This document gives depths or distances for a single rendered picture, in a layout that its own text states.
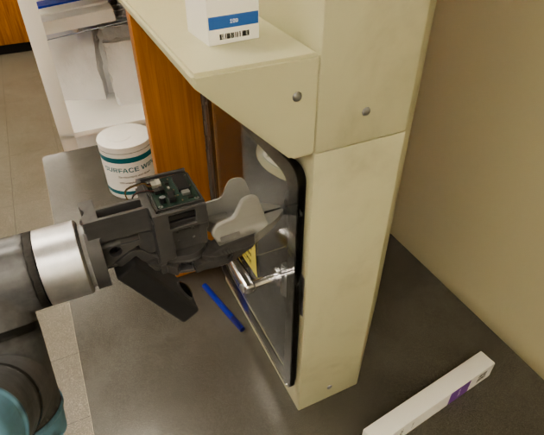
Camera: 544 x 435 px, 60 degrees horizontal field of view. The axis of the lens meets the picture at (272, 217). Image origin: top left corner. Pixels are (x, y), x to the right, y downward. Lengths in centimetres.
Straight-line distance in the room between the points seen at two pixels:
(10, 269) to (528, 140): 72
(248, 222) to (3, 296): 24
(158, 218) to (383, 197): 26
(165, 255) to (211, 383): 41
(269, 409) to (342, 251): 34
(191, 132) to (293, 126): 41
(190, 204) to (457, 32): 61
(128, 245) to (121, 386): 43
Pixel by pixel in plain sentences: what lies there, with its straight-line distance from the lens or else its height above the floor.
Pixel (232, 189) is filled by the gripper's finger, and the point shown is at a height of 135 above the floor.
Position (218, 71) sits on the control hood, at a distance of 39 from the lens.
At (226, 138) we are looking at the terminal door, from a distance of 68.
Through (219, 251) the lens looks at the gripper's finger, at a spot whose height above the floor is 132.
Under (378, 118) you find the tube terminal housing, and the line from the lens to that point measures 50.
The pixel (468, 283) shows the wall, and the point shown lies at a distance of 104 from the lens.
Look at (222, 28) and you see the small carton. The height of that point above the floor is 152.
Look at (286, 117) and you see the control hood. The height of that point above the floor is 146.
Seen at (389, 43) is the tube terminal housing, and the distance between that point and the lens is 47.
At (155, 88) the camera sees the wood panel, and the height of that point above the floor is 135.
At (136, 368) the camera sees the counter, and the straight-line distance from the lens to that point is 89.
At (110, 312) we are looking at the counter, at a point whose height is 94.
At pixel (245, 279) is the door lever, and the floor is 121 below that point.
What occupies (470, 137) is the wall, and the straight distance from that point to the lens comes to 93.
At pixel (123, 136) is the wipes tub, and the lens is 122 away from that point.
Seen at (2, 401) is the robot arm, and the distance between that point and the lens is 36.
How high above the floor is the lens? 165
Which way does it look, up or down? 38 degrees down
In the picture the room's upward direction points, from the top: straight up
